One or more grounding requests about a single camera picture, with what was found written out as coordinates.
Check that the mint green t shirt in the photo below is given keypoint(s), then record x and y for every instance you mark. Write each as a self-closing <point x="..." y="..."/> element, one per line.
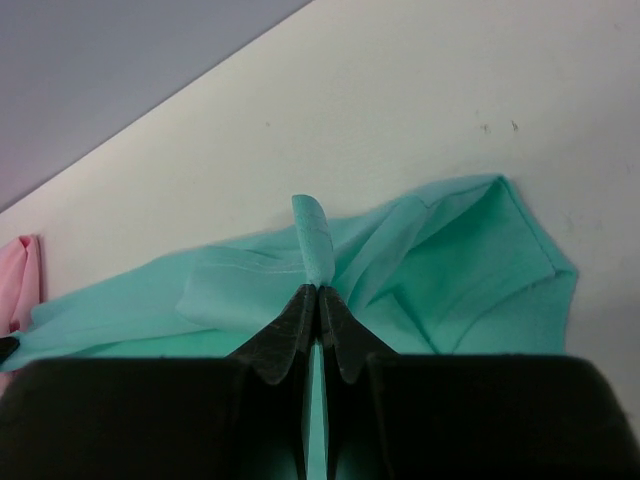
<point x="130" y="378"/>

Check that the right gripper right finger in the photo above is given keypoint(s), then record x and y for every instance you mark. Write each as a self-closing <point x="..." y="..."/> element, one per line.
<point x="347" y="343"/>

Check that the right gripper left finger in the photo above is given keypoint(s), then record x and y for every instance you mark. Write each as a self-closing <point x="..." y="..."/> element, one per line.
<point x="273" y="350"/>

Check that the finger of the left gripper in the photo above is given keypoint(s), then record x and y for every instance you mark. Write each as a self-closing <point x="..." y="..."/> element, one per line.
<point x="8" y="345"/>

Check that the folded pink t shirt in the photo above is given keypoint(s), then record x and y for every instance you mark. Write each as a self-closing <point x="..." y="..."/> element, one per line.
<point x="20" y="283"/>

